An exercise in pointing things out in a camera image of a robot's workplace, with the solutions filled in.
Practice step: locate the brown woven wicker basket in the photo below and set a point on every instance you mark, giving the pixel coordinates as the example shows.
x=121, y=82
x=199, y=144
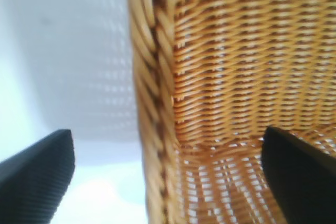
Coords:
x=236, y=64

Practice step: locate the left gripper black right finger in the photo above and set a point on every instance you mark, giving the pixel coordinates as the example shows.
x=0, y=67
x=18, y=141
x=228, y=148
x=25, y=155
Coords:
x=302, y=182

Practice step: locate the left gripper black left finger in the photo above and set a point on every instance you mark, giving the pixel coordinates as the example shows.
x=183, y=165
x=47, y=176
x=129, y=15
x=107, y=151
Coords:
x=31, y=182

